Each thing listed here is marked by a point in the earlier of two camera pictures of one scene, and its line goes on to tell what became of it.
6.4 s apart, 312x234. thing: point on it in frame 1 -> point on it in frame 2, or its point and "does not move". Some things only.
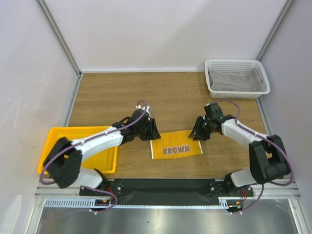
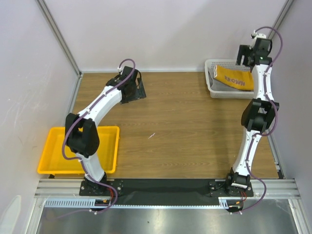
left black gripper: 153,133 -> 139,93
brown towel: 174,144 -> 240,78
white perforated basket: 240,66 does not move
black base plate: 166,189 does not move
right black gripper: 203,127 -> 243,55
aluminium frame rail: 56,29 does not move
